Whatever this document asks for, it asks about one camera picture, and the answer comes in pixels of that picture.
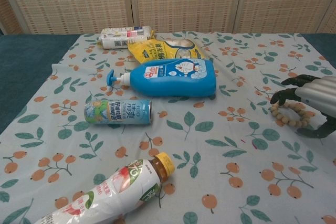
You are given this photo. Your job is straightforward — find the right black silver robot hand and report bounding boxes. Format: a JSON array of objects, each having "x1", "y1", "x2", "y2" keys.
[{"x1": 270, "y1": 74, "x2": 336, "y2": 140}]

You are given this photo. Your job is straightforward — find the wooden bead bracelet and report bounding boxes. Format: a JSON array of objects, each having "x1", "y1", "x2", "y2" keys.
[{"x1": 271, "y1": 101, "x2": 316, "y2": 130}]

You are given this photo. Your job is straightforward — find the floral leaf print tablecloth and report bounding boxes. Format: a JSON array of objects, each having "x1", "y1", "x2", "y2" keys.
[{"x1": 0, "y1": 31, "x2": 336, "y2": 224}]

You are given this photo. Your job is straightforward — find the blue pump lotion bottle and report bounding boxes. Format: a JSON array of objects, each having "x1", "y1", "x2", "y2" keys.
[{"x1": 106, "y1": 58, "x2": 218, "y2": 98}]

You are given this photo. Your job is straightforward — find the woven folding screen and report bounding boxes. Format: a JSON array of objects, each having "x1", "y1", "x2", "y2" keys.
[{"x1": 0, "y1": 0, "x2": 336, "y2": 36}]

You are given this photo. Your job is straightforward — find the yellow marshmallow bag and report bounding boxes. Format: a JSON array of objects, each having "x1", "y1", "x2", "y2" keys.
[{"x1": 127, "y1": 37, "x2": 206, "y2": 65}]

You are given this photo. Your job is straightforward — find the light blue drink can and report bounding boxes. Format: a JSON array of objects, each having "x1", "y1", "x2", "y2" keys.
[{"x1": 83, "y1": 98, "x2": 153, "y2": 126}]

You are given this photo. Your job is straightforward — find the white snack package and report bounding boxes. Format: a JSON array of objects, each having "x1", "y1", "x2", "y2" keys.
[{"x1": 100, "y1": 25, "x2": 156, "y2": 50}]

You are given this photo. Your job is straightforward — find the tea bottle with yellow cap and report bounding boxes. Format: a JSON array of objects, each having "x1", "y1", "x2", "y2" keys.
[{"x1": 33, "y1": 151, "x2": 176, "y2": 224}]

